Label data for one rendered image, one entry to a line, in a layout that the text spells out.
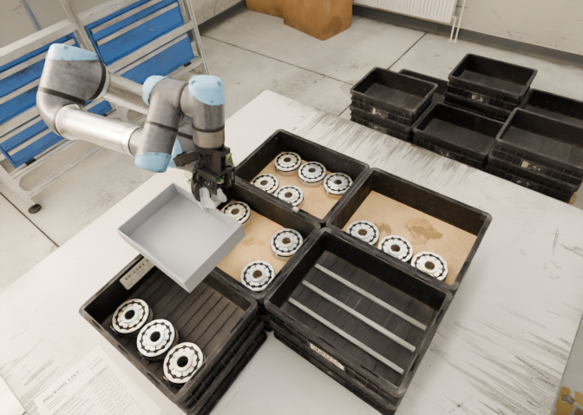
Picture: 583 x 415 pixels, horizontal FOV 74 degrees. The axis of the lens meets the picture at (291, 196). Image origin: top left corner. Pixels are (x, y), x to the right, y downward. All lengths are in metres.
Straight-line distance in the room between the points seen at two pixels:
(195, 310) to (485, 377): 0.83
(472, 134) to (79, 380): 2.14
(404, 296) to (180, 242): 0.64
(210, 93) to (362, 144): 1.02
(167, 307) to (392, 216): 0.76
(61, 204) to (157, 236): 1.99
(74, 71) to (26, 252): 1.83
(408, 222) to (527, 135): 1.16
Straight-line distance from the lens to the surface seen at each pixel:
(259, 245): 1.27
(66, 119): 1.18
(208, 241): 1.05
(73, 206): 2.99
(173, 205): 1.16
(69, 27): 2.84
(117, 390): 1.35
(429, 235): 1.31
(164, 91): 0.94
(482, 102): 2.50
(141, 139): 0.96
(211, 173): 0.96
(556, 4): 3.94
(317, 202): 1.36
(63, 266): 1.67
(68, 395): 1.42
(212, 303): 1.20
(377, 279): 1.20
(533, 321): 1.41
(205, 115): 0.90
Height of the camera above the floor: 1.86
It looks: 48 degrees down
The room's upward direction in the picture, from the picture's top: 7 degrees counter-clockwise
